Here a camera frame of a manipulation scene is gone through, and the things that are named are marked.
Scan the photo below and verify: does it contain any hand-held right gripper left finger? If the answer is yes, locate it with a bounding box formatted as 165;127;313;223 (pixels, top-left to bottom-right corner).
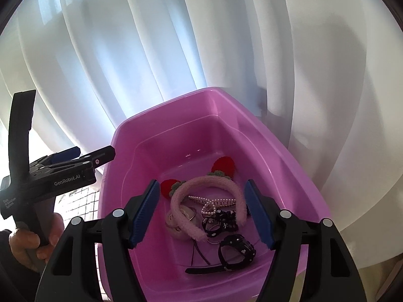
35;179;160;302

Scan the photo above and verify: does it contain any pearl heart hair clip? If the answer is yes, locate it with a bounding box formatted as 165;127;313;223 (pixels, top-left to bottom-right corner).
201;203;218;218

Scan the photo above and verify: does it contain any pink fuzzy strawberry headband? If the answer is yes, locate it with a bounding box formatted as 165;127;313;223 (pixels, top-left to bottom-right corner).
160;157;250;243

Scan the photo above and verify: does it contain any black patterned bow hair clip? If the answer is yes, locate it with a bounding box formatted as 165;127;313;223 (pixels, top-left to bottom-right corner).
201;209;239;238

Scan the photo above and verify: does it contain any person's left hand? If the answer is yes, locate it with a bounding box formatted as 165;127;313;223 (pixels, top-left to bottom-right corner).
9;213;65;271

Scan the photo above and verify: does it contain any pink plastic bin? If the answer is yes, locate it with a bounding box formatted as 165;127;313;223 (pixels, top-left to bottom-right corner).
97;87;331;302

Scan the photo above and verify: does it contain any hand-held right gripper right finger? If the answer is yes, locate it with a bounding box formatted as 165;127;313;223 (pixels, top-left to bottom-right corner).
245;179;367;302

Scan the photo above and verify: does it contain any white curtain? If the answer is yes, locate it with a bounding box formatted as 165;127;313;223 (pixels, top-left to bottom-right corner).
0;0;403;269

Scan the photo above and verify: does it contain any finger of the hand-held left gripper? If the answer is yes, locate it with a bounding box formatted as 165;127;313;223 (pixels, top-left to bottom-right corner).
79;145;116;167
50;146;81;163

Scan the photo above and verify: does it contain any black digital wrist watch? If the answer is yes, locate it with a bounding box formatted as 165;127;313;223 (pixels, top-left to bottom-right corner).
185;233;257;275

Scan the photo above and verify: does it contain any beige plush hair accessory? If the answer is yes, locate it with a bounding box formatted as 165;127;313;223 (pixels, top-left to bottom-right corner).
165;207;197;237

